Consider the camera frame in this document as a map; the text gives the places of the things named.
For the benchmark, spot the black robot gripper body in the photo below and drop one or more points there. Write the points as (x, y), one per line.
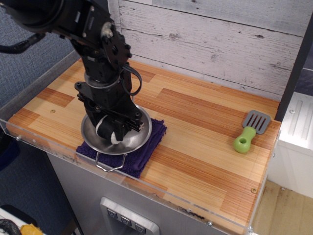
(114, 99)

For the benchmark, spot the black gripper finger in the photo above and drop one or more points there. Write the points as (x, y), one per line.
(121, 126)
(95, 114)

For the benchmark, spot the plush sushi roll toy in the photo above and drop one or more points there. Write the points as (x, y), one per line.
(106, 128)

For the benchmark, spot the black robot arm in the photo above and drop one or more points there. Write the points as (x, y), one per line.
(85, 23)

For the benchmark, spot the purple folded cloth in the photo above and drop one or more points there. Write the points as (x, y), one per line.
(135, 161)

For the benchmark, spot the silver toy fridge cabinet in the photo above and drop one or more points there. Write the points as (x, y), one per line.
(102, 205)

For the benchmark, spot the clear acrylic table guard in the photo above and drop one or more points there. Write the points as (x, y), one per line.
(194, 169)

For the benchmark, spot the yellow object at corner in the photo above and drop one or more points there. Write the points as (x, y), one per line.
(30, 229)

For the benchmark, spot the green grey toy spatula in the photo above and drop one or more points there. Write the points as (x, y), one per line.
(255, 123)

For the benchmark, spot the white ribbed side appliance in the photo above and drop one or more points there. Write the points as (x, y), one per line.
(292, 163)

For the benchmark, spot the stainless steel two-handled bowl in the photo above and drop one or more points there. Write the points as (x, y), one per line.
(132, 141)

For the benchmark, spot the black right upright post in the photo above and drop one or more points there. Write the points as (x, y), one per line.
(296, 71)

